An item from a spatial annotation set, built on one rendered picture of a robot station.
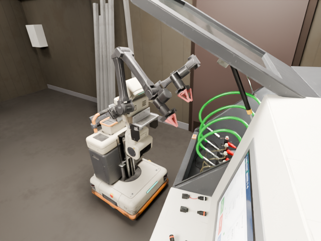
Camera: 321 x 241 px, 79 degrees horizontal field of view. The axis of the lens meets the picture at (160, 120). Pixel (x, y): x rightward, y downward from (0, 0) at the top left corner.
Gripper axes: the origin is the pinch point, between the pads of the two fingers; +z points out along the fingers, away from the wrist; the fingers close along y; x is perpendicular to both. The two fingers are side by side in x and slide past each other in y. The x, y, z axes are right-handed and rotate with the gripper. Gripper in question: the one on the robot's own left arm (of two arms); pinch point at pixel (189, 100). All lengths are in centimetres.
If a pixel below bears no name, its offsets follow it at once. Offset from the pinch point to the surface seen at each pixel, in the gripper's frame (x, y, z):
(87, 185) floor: 185, 28, 5
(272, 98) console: -40, -40, 22
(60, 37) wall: 258, 191, -333
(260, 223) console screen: -28, -76, 39
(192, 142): 24.6, 19.5, 24.7
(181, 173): 25.5, -13.1, 35.4
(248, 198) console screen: -25, -66, 38
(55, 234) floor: 179, -28, 31
